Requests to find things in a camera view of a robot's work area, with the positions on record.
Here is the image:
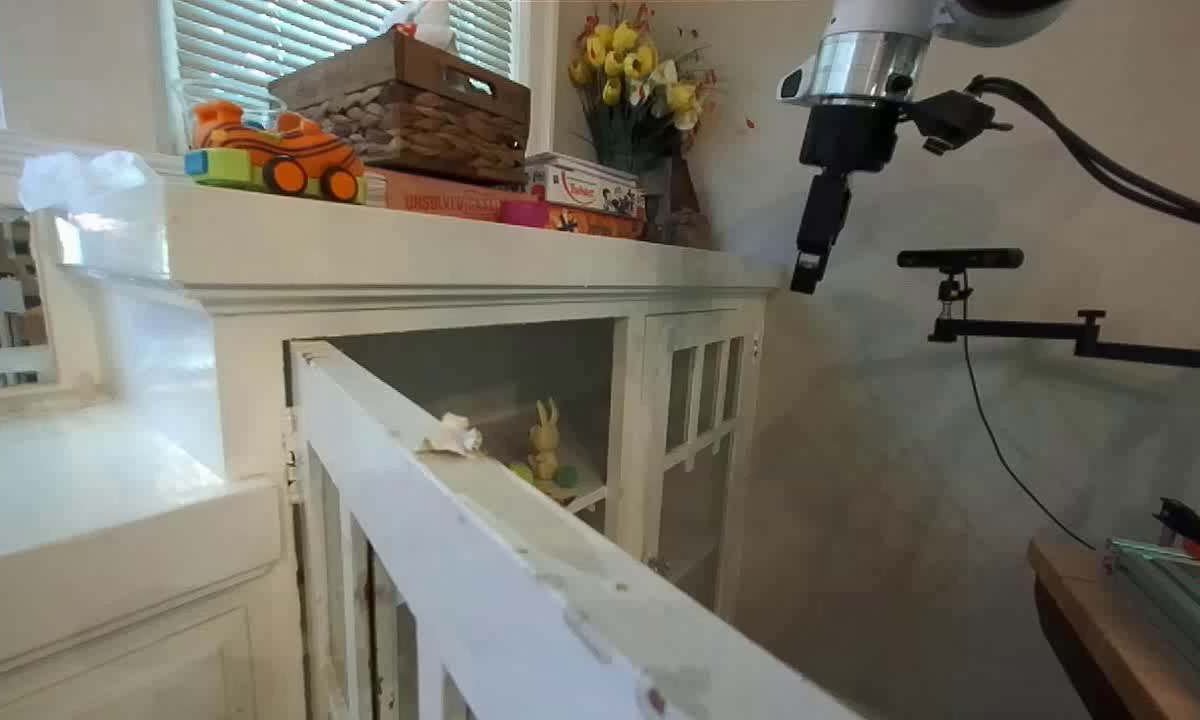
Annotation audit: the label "black and red tool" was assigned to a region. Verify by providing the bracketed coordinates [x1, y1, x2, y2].
[1152, 495, 1200, 564]

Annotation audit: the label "black stereo camera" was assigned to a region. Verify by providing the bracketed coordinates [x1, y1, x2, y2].
[898, 243, 1029, 277]

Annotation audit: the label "white door knob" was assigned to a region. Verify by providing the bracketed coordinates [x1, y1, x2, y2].
[421, 408, 487, 462]

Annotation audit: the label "flat grey device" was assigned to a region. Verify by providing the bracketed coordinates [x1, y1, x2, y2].
[1108, 536, 1200, 672]

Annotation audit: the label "brown woven basket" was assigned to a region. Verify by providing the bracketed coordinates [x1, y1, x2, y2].
[270, 29, 538, 187]

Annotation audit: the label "white cabinet door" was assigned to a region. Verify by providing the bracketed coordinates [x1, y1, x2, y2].
[284, 334, 866, 720]

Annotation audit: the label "white cabinet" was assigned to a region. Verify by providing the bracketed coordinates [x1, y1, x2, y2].
[157, 177, 776, 622]
[0, 397, 299, 720]

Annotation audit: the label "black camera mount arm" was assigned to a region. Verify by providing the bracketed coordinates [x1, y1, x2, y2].
[927, 266, 1200, 375]

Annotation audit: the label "brown wooden table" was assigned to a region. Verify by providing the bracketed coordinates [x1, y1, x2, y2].
[1025, 536, 1200, 720]

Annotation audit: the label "white board game box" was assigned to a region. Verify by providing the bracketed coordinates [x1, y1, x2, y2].
[521, 151, 651, 220]

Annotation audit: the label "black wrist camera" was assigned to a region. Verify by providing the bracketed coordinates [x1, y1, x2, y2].
[911, 88, 1013, 155]

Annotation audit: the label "yellow rubber rabbit toy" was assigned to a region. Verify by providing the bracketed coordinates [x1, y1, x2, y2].
[525, 397, 579, 490]

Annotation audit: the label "yellow flower bouquet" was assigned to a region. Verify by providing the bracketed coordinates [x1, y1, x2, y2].
[570, 3, 721, 173]

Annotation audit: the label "white lower cabinet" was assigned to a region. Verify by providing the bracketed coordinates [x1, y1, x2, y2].
[0, 397, 299, 720]

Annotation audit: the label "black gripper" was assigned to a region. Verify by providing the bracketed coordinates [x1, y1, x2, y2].
[787, 101, 906, 294]

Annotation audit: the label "dark flower vase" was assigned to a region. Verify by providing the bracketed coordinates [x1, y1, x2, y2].
[635, 155, 713, 252]

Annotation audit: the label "white window blinds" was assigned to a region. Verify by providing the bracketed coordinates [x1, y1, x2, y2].
[157, 0, 525, 133]

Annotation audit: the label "orange toy truck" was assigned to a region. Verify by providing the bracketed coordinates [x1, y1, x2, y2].
[180, 101, 368, 209]

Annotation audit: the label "thin black camera cable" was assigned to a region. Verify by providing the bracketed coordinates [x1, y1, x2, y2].
[955, 330, 1102, 551]

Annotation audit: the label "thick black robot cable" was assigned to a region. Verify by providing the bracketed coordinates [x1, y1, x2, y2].
[964, 72, 1200, 241]

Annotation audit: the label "orange board game box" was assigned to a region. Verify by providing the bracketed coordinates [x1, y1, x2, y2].
[544, 201, 651, 243]

